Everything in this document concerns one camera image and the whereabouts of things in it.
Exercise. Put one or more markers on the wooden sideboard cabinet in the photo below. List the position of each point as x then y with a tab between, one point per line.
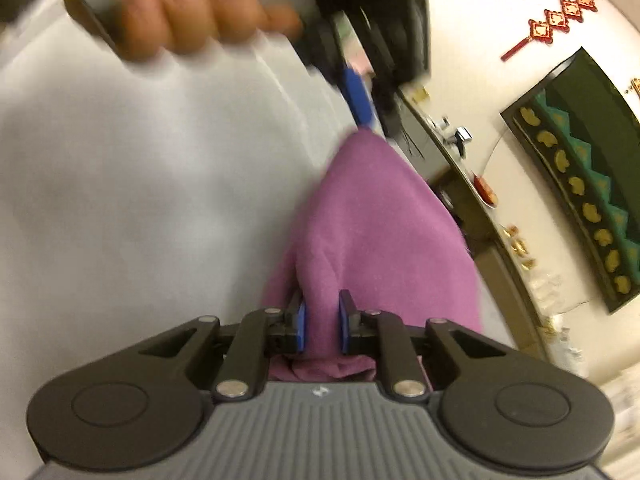
465	200

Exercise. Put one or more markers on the person's left hand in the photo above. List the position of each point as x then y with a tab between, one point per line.
200	15

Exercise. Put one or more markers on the gold ornaments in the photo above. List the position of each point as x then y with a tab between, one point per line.
519	250

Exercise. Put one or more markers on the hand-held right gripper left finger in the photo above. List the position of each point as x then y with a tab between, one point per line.
300	322

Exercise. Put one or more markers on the purple garment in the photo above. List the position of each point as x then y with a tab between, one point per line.
380	220

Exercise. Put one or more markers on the red knot wall ornament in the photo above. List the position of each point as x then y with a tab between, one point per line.
552	22

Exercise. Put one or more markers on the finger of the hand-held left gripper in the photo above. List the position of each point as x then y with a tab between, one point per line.
357	95

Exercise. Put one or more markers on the dark wall tapestry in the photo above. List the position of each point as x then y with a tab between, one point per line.
575	180

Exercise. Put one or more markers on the red fruit tray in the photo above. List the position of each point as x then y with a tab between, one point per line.
486	187

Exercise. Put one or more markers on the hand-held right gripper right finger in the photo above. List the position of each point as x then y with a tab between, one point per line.
344	322

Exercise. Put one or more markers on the small silver gadget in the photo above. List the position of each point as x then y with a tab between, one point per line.
462	136

